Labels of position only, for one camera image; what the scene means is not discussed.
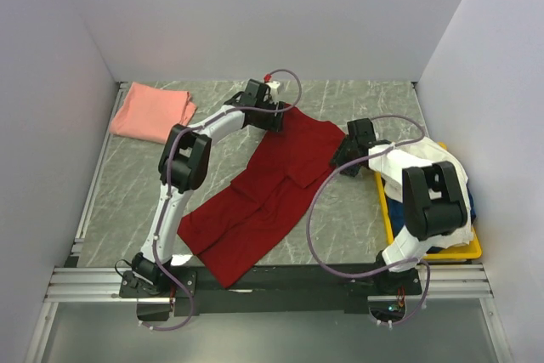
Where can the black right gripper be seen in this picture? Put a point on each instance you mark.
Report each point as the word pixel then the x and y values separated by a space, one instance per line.
pixel 347 144

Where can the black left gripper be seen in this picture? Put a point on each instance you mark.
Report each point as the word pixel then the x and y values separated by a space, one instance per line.
pixel 274 124

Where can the blue t shirt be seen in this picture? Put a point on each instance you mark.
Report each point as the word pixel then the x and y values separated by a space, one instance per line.
pixel 397 219

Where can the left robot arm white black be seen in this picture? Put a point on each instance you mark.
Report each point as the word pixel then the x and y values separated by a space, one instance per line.
pixel 184 164

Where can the folded pink t shirt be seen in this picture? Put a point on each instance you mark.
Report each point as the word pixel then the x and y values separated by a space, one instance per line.
pixel 149 113

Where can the yellow plastic bin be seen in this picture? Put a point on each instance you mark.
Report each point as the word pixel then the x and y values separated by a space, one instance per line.
pixel 450 252

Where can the red t shirt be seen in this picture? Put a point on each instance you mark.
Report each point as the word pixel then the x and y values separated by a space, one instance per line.
pixel 238 226

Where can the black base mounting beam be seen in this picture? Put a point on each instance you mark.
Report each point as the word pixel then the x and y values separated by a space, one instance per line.
pixel 287 288

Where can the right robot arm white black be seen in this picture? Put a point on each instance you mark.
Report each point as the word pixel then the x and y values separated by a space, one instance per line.
pixel 429 184

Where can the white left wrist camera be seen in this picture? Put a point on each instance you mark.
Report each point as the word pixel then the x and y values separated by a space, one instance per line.
pixel 274 86

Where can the white t shirt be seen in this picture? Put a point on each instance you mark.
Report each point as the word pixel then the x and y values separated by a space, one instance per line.
pixel 429 150

